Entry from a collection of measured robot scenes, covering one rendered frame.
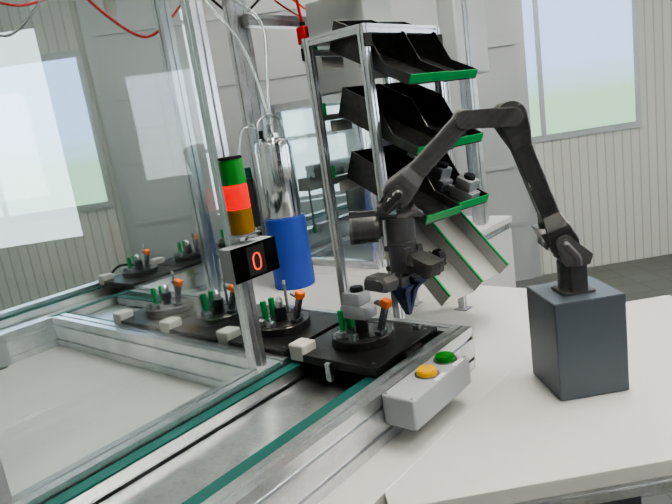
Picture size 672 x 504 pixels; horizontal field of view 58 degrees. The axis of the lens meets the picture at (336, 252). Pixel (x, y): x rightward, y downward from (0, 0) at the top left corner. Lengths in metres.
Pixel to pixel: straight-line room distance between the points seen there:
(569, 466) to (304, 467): 0.43
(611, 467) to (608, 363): 0.26
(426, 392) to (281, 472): 0.31
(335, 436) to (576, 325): 0.51
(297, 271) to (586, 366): 1.26
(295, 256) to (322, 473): 1.30
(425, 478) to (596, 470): 0.27
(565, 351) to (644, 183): 4.22
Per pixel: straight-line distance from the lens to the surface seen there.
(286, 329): 1.47
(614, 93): 5.22
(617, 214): 5.34
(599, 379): 1.31
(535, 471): 1.09
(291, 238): 2.23
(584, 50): 5.12
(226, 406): 1.23
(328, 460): 1.05
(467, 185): 1.59
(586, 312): 1.25
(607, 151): 5.23
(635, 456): 1.14
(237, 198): 1.21
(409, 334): 1.37
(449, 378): 1.20
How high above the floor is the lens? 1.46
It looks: 12 degrees down
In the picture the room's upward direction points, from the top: 8 degrees counter-clockwise
